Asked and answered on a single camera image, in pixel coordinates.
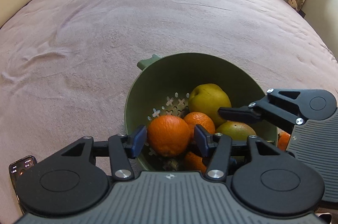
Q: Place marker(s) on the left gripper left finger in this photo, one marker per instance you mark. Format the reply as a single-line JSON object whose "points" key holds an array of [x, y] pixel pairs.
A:
{"points": [[119, 149]]}

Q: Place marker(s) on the black smartphone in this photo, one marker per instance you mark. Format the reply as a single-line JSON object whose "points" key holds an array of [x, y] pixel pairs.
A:
{"points": [[16, 169]]}

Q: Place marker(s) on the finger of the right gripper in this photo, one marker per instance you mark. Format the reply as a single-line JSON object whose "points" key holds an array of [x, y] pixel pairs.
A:
{"points": [[285, 108]]}

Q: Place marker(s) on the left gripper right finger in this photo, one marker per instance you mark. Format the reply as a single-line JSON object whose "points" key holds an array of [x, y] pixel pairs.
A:
{"points": [[221, 155]]}

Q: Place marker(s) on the mandarin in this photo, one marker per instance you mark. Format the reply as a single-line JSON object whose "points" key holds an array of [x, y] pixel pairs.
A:
{"points": [[195, 118], [168, 135], [193, 162], [283, 140]]}

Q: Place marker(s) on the green pear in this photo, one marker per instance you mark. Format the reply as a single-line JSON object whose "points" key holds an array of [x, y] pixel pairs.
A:
{"points": [[236, 130], [207, 99]]}

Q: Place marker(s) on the pink bed cover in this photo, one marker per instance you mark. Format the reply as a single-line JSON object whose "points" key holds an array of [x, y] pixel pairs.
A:
{"points": [[67, 65]]}

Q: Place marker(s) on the green colander bowl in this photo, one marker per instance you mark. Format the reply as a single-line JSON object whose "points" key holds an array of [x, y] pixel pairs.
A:
{"points": [[164, 86]]}

